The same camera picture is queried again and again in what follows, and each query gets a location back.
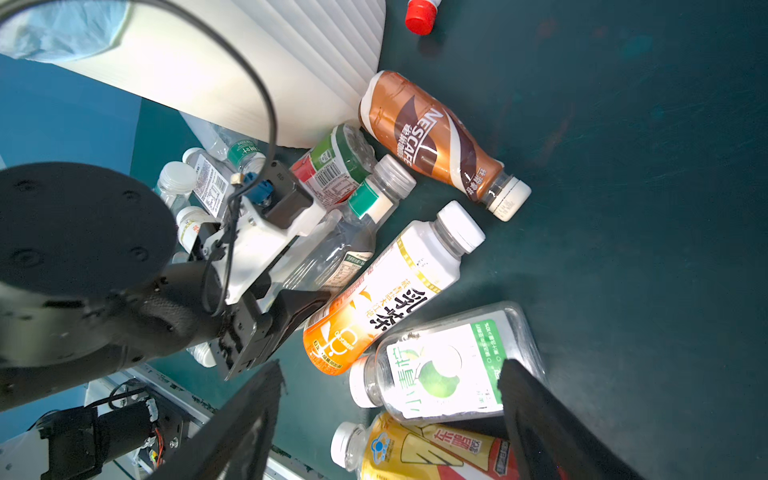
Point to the clear empty bottle green cap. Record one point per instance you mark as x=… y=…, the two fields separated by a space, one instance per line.
x=241 y=151

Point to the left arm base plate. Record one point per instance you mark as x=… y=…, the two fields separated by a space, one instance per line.
x=81 y=440

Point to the green lime label bottle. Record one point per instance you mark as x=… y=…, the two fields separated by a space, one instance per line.
x=446 y=370

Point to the orange label bottle white cap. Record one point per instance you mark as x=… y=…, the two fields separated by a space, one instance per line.
x=194 y=227

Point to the brown Nescafe coffee bottle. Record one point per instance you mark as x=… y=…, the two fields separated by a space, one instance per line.
x=426 y=136

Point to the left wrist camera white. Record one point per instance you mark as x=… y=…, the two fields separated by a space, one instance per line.
x=240 y=253

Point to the orange white milk tea bottle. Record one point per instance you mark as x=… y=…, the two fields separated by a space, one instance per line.
x=420 y=263

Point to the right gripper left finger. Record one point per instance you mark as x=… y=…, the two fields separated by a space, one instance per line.
x=236 y=442

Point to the white bottle red cap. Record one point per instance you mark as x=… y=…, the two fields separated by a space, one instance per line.
x=421 y=16

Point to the white plastic trash bin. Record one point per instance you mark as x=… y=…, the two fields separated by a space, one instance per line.
x=293 y=69

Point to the yellow red label bottle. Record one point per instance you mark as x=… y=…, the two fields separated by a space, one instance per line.
x=387 y=449

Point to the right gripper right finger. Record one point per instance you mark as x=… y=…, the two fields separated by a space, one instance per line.
x=547 y=440

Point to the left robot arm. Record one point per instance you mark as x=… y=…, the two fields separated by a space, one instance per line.
x=98 y=275

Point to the clear bottle green band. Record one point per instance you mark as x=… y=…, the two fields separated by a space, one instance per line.
x=345 y=239

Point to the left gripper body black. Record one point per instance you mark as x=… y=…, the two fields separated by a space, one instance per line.
x=253 y=336

